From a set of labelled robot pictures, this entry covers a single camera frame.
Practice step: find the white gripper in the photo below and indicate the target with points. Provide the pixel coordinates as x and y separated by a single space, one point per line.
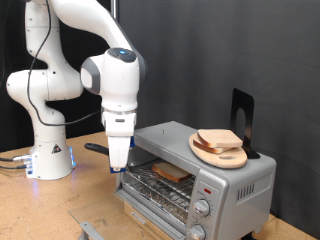
119 151

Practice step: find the metal spatula with blue block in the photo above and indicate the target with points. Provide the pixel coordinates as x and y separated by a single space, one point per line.
96 148

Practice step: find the white bread slice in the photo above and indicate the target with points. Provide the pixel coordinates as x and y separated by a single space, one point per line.
206 149
171 171
220 137

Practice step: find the silver oven dial knob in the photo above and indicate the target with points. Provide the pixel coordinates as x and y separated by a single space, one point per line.
201 207
197 232

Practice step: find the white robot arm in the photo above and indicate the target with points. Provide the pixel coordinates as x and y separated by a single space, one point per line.
116 86

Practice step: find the wooden base under oven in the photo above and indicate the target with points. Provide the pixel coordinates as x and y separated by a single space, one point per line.
140 230

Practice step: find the silver toaster oven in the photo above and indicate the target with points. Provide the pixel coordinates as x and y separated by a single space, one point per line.
233 180

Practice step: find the crumpled aluminium foil liner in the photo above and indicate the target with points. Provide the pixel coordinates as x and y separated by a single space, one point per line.
156 203

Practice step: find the round wooden cutting board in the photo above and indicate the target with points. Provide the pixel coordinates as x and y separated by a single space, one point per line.
220 160

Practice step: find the black metal bookend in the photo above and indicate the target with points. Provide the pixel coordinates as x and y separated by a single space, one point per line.
250 100

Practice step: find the dark grey fabric backdrop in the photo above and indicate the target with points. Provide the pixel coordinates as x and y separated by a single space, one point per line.
216 50

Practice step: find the vertical metal pole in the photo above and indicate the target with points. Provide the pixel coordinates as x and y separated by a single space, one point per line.
114 8

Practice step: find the black fabric curtain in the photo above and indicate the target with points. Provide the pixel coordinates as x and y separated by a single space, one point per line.
10 33

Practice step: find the wrist camera on blue mount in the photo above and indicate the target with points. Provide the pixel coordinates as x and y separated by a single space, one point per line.
132 142

